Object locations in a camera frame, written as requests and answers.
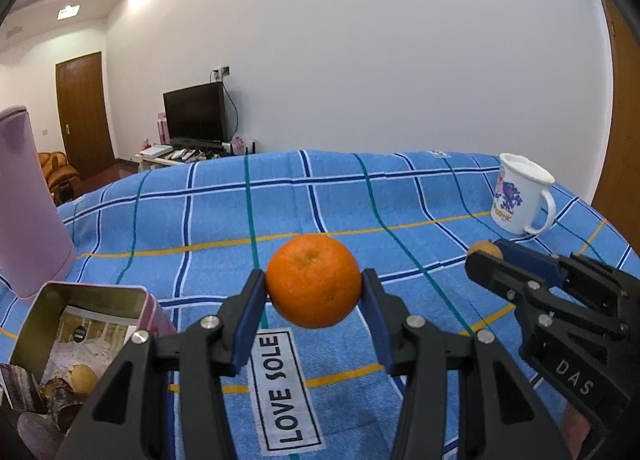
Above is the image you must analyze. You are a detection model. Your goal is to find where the small brown round fruit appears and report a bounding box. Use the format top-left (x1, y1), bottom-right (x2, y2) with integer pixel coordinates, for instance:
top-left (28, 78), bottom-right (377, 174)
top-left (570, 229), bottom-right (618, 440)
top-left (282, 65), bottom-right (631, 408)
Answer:
top-left (468, 240), bottom-right (503, 260)

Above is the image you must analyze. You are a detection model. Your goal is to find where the orange mandarin back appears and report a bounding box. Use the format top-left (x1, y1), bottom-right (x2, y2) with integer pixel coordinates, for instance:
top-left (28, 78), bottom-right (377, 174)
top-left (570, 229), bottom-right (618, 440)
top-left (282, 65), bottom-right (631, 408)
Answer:
top-left (265, 234), bottom-right (362, 329)

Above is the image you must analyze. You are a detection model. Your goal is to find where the purple round turnip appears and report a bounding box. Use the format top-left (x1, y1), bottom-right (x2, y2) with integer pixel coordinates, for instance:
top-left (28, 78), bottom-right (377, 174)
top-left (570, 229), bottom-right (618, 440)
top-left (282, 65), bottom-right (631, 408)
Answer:
top-left (17, 412), bottom-right (65, 460)

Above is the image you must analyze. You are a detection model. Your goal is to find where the person's right hand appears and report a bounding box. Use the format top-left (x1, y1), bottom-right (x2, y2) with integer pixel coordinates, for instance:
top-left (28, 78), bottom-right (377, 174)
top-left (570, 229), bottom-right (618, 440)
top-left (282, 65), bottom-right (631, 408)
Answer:
top-left (561, 404), bottom-right (602, 459)

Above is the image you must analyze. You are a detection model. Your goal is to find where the white paper leaflet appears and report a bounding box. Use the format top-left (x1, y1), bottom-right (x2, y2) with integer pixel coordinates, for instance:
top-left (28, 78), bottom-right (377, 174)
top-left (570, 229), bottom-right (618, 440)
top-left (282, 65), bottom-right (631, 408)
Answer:
top-left (40, 305), bottom-right (137, 384)

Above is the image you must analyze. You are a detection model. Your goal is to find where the white enamel mug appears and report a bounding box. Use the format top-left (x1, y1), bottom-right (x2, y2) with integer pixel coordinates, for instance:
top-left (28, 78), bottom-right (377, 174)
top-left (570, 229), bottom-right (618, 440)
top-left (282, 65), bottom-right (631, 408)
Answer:
top-left (490, 152), bottom-right (556, 236)

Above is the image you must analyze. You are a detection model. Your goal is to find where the pink rectangular tin box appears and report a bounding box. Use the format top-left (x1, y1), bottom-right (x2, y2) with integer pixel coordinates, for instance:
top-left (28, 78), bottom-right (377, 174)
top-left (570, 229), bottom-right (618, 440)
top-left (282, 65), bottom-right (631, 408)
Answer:
top-left (1, 281), bottom-right (176, 459)

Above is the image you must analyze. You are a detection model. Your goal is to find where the pink electric kettle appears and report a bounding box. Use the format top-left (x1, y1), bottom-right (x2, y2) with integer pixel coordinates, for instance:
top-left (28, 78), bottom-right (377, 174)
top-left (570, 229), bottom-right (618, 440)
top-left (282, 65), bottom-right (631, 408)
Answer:
top-left (1, 106), bottom-right (76, 301)

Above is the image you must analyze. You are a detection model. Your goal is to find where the blue plaid tablecloth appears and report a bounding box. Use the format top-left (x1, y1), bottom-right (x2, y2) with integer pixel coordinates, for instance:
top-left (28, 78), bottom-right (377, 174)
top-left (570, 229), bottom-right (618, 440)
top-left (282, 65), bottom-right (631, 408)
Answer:
top-left (1, 150), bottom-right (639, 459)

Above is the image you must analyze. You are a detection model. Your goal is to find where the orange leather armchair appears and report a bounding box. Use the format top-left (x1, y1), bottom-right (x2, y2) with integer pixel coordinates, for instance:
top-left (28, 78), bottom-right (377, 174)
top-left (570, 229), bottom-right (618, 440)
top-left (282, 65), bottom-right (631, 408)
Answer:
top-left (38, 151), bottom-right (82, 206)

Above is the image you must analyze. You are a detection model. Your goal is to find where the white tv stand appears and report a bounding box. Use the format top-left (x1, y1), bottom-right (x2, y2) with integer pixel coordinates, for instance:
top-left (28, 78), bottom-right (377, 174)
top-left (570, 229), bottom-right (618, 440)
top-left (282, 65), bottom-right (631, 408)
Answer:
top-left (133, 141), bottom-right (256, 172)

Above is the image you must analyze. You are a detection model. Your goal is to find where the black television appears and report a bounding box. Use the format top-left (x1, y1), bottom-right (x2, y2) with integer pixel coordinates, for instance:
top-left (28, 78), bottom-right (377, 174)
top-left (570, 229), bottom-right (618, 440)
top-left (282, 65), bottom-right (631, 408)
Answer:
top-left (163, 82), bottom-right (228, 142)

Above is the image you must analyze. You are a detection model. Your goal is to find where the brown wooden door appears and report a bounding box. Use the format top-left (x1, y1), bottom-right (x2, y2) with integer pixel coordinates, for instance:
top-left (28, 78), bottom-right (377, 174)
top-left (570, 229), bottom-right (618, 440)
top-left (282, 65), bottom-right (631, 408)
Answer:
top-left (55, 52), bottom-right (115, 180)

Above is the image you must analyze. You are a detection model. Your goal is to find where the black power cable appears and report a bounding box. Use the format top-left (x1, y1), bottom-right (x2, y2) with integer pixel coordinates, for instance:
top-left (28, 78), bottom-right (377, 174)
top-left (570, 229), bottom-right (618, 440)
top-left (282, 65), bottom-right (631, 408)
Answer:
top-left (211, 68), bottom-right (241, 146)

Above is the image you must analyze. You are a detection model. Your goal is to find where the wall power socket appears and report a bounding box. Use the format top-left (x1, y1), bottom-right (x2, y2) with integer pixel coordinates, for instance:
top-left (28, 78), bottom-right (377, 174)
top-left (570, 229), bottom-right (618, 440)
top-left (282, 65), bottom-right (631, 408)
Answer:
top-left (213, 66), bottom-right (230, 79)

